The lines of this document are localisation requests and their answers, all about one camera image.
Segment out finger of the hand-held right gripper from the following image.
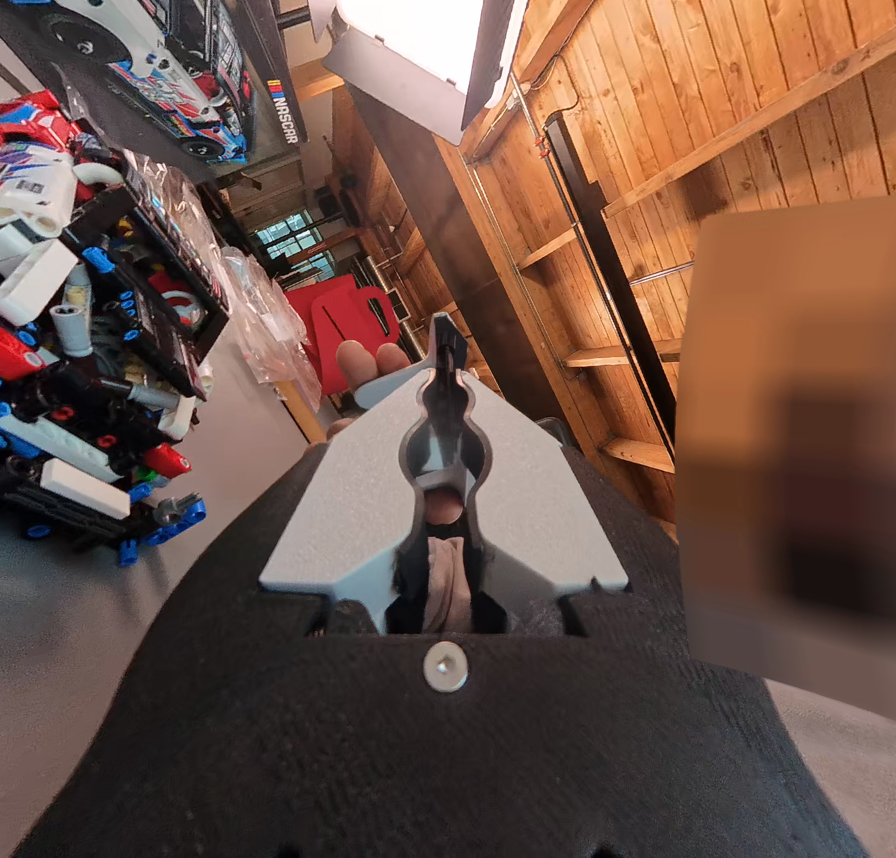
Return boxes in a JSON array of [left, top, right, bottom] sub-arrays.
[[409, 427, 466, 488], [352, 370, 429, 414]]

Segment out printed toy car box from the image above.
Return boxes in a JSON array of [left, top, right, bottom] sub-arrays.
[[0, 0, 309, 187]]

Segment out red felt tote bag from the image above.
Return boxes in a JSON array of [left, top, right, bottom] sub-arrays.
[[283, 273, 403, 397]]

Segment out studio light on stand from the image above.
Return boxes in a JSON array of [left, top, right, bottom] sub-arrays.
[[301, 0, 540, 134]]

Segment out toy brick race car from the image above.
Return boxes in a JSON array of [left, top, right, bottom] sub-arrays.
[[0, 88, 232, 568]]

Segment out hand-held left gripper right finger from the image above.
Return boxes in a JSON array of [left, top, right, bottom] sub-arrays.
[[455, 370, 630, 635]]

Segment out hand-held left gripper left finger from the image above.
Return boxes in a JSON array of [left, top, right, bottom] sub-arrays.
[[259, 368, 431, 635]]

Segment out black toy brick part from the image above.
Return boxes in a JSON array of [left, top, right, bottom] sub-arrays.
[[427, 312, 469, 446]]

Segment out person's right hand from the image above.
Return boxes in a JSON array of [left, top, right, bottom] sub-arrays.
[[335, 340, 414, 391]]

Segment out crumpled clear plastic bags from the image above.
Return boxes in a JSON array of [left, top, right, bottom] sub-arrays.
[[63, 81, 323, 411]]

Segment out person's beige sweatshirt torso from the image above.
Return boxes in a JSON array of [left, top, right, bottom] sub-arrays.
[[763, 679, 896, 858]]

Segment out person's right forearm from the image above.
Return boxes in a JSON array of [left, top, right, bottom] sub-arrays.
[[426, 536, 471, 635]]

